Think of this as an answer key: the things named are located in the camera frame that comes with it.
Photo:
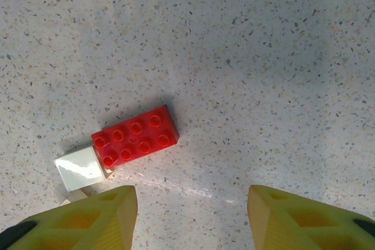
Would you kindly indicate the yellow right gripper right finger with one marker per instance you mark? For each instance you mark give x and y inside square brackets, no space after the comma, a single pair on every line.
[281,226]

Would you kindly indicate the white two-by-two lego brick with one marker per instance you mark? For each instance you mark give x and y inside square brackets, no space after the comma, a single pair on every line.
[79,168]

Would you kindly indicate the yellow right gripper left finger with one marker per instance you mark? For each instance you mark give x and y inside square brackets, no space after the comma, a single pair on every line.
[111,226]

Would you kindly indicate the red two-by-four lego brick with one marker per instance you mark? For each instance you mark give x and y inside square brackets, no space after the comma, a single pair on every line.
[137,136]

